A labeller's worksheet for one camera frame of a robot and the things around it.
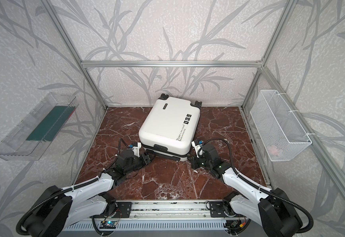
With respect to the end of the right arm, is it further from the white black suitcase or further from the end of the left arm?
the end of the left arm

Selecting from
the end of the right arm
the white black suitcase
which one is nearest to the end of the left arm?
the white black suitcase

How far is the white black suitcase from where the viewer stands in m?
0.79
